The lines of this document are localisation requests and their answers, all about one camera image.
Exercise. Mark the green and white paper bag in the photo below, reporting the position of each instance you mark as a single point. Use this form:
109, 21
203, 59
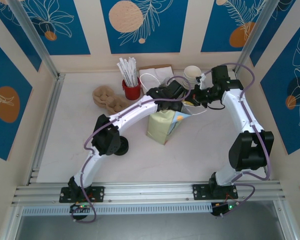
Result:
159, 125

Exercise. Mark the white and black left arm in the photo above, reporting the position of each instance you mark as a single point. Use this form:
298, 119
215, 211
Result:
129, 115

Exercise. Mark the black plastic coffee lid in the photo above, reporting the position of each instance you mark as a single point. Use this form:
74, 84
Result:
124, 145
123, 152

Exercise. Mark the white paper cup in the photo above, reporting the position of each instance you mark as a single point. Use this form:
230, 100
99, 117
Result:
191, 71
189, 83
189, 80

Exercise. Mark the white paper napkin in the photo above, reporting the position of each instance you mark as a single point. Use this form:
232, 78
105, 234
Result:
164, 71

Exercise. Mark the red straw bucket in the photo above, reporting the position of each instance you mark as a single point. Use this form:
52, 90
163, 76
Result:
132, 92

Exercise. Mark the brown cardboard napkin box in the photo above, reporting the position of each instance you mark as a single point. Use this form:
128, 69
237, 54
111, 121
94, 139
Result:
156, 67

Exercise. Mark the brown pulp cup carrier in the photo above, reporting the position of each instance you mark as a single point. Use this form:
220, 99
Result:
97, 102
107, 96

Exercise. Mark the black controller board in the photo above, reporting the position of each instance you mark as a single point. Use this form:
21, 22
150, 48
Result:
80, 208
219, 208

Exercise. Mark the aluminium frame post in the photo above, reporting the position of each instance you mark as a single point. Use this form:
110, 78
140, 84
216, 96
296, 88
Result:
38, 42
253, 37

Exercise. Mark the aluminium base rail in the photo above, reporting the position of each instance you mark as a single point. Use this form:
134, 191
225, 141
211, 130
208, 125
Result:
149, 192

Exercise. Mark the aluminium side rail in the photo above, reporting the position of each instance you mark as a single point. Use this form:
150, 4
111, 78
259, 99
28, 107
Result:
52, 105

